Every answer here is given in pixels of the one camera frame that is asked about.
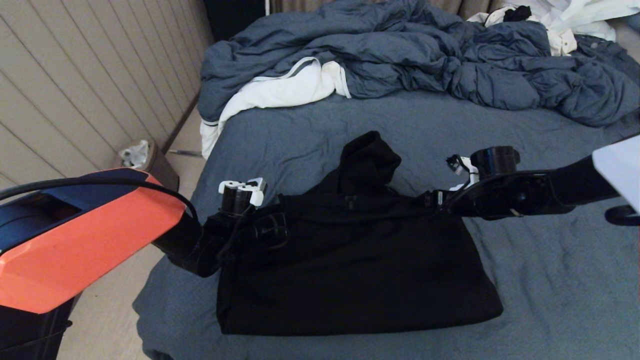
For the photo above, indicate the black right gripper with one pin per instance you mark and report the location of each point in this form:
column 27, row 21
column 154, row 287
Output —
column 500, row 195

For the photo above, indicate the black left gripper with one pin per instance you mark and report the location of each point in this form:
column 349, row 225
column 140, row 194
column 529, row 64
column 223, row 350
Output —
column 250, row 232

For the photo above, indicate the black zip hoodie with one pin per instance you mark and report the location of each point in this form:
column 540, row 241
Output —
column 350, row 270

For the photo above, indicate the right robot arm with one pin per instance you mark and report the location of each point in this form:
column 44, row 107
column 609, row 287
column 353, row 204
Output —
column 595, row 185

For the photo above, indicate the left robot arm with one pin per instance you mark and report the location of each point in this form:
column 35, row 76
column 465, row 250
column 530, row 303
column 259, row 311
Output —
column 80, row 245

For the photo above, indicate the white clothes pile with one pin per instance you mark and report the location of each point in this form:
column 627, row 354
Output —
column 575, row 10

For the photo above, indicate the blue bed sheet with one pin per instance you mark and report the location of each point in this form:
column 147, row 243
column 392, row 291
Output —
column 550, row 280

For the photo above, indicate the grey metal rod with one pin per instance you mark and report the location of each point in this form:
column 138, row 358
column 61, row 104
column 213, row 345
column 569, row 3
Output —
column 185, row 152

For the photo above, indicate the brown trash bin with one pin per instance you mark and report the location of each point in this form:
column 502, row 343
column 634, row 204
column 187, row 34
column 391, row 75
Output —
column 160, row 167

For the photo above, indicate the white plastic bin liner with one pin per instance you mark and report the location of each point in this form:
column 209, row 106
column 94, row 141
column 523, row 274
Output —
column 134, row 155

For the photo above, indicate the cream garment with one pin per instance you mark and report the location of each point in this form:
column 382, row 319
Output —
column 562, row 45

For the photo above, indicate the rumpled blue duvet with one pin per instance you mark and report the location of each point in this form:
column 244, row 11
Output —
column 400, row 50

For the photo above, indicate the blue denim garment with buttons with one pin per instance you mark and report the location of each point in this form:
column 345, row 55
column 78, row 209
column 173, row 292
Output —
column 605, row 50

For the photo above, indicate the small black garment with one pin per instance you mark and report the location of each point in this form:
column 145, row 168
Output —
column 517, row 14

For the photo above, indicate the beige curtain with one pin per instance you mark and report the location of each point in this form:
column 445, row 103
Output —
column 465, row 7

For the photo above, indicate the black furniture piece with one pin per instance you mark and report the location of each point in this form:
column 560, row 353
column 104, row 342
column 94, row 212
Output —
column 235, row 15

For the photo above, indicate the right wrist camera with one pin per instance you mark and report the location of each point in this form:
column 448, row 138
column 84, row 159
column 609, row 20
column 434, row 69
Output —
column 487, row 162

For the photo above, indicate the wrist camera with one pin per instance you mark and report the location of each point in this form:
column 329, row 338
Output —
column 240, row 195
column 487, row 162

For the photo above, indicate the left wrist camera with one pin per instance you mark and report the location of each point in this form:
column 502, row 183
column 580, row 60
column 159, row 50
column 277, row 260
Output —
column 240, row 195

